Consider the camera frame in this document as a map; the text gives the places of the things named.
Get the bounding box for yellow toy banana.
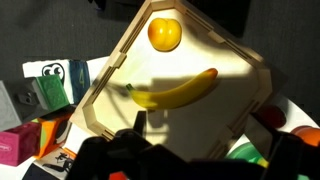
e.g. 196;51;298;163
125;67;219;110

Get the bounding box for small red green ball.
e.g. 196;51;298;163
258;104;288;129

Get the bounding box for green bowl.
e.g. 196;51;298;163
225;141;311;180

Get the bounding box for orange ball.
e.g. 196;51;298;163
290;125;320;148

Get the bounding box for white grey box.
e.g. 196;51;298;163
0;79;52;133

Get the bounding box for orange yellow toy peach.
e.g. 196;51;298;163
147;17;183;53

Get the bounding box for wooden tray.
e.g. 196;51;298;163
69;0;289;163

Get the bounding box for black and white box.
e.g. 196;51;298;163
22;148;78;180

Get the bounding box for red toy tomato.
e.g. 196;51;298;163
109;171;129;180

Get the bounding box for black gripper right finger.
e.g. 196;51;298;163
244;112;285;162

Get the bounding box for orange box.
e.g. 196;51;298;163
32;113;73;160

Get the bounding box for green cube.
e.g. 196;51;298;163
32;74;71;112

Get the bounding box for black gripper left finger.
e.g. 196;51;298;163
133;110;148;133

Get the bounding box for pink box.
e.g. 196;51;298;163
0;121;42;167

